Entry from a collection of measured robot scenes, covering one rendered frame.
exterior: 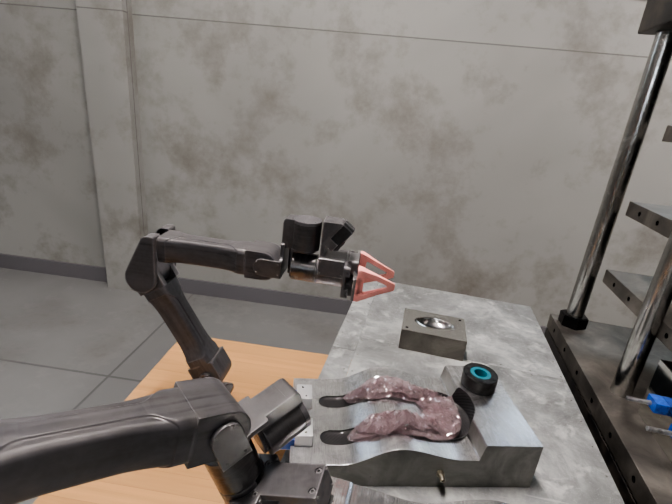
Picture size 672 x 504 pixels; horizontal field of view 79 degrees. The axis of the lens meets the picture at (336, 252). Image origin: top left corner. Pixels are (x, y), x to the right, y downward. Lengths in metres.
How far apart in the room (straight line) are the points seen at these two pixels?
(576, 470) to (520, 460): 0.19
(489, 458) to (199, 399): 0.65
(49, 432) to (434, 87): 2.63
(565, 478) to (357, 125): 2.24
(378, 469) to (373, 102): 2.27
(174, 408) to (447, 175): 2.56
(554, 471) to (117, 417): 0.92
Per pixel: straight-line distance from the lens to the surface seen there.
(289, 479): 0.54
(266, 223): 3.00
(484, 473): 0.98
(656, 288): 1.37
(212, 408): 0.46
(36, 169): 3.80
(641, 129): 1.68
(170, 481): 0.96
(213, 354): 0.97
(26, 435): 0.42
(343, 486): 0.81
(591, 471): 1.17
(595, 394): 1.47
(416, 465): 0.92
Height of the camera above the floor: 1.51
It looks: 20 degrees down
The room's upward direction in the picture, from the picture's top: 6 degrees clockwise
